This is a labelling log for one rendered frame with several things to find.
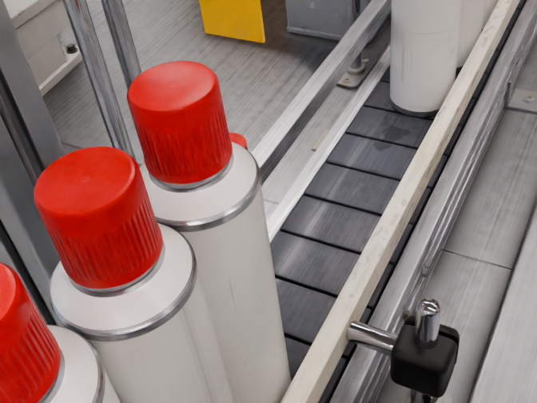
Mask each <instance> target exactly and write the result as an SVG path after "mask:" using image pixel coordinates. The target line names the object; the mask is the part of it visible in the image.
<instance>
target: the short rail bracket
mask: <svg viewBox="0 0 537 403"><path fill-rule="evenodd" d="M440 315H441V306H440V304H439V302H438V301H437V300H436V299H434V298H430V297H426V298H423V299H421V300H420V301H419V302H418V304H417V306H416V315H415V316H414V315H413V316H410V317H407V318H406V319H405V321H404V326H402V328H401V330H400V333H399V335H398V337H397V339H396V342H395V344H394V346H393V347H392V351H391V368H390V375H391V379H392V380H393V381H394V382H395V383H396V384H397V385H401V386H403V387H406V388H409V389H410V390H411V397H410V403H432V397H434V398H439V397H442V396H443V395H444V394H445V392H446V390H447V387H448V384H449V381H450V379H451V376H452V373H453V370H454V367H455V364H456V362H457V356H458V350H459V340H460V336H459V332H458V331H457V330H456V329H453V328H452V327H449V326H446V325H442V324H440Z"/></svg>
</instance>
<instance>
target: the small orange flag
mask: <svg viewBox="0 0 537 403"><path fill-rule="evenodd" d="M199 3H200V7H201V14H202V19H203V23H204V28H205V32H206V33H207V34H215V35H220V36H225V37H230V38H238V39H243V40H248V41H253V42H261V43H264V42H265V32H264V25H263V18H262V12H261V0H199Z"/></svg>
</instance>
